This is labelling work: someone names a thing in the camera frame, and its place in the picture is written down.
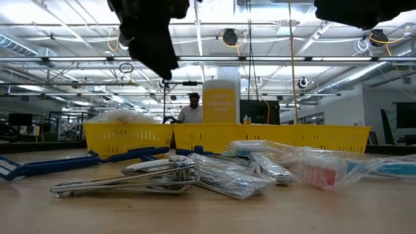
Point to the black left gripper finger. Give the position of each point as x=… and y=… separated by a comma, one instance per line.
x=152, y=52

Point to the clear bag of cotton pads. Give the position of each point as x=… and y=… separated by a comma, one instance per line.
x=109, y=117
x=139, y=117

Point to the blue disposable razor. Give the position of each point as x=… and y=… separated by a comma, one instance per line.
x=191, y=151
x=48, y=165
x=130, y=154

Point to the green toothbrush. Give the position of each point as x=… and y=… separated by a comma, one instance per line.
x=232, y=152

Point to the bare silver nail clipper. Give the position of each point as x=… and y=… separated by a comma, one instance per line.
x=146, y=187

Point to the long ceiling light strip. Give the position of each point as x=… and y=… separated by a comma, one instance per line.
x=81, y=58

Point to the person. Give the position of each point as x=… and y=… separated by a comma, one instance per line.
x=191, y=113

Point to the white yellow wipes canister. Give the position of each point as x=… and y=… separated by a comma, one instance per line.
x=219, y=104

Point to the black leaning panel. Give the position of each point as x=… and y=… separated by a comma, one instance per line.
x=387, y=130

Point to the black wall screen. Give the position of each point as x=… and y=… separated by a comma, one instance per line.
x=406, y=115

